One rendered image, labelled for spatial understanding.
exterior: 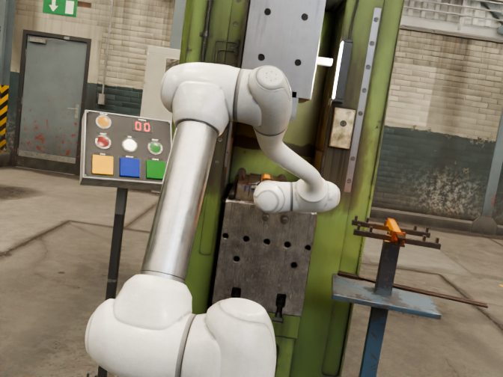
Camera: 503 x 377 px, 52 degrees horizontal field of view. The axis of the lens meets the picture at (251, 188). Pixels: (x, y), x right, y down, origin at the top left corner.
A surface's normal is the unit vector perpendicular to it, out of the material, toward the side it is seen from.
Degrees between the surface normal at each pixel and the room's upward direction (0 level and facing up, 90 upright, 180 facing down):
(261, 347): 74
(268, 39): 90
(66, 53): 90
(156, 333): 48
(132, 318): 59
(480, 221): 90
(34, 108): 90
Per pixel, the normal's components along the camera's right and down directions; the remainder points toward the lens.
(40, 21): -0.03, 0.13
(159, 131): 0.42, -0.34
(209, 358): -0.18, -0.07
